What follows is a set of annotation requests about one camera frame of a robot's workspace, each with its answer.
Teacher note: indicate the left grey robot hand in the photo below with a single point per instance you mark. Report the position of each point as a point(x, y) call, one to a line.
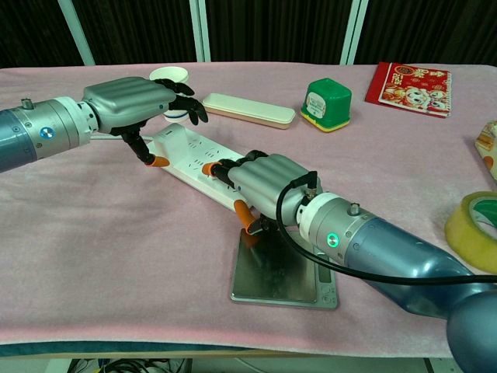
point(128, 102)

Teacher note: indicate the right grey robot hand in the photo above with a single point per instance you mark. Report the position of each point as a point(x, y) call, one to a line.
point(268, 182)

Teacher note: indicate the white power strip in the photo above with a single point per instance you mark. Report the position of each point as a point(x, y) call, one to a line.
point(194, 159)

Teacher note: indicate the left blue robot arm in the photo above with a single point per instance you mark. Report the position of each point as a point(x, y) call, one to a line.
point(39, 128)

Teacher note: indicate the right blue robot arm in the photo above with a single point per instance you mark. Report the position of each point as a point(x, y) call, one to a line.
point(392, 260)

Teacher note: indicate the white paper cup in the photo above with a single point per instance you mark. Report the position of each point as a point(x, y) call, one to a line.
point(171, 75)

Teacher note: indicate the white and pink pencil case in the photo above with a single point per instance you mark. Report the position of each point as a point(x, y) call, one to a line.
point(248, 109)

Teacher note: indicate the silver digital scale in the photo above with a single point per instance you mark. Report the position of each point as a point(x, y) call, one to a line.
point(283, 272)

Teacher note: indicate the green and yellow box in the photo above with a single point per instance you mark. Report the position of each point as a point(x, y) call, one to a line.
point(327, 105)

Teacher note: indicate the pink tablecloth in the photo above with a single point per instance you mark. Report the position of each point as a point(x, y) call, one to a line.
point(116, 233)

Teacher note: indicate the red cartoon print booklet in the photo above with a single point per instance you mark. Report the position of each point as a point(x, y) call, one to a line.
point(411, 88)

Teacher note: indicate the yellow tape roll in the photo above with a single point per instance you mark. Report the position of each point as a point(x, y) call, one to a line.
point(475, 229)

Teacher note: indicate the yellow snack package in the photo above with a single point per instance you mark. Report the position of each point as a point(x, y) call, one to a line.
point(487, 145)

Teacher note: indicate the white frame post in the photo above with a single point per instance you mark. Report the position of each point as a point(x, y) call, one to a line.
point(77, 33)
point(200, 30)
point(354, 32)

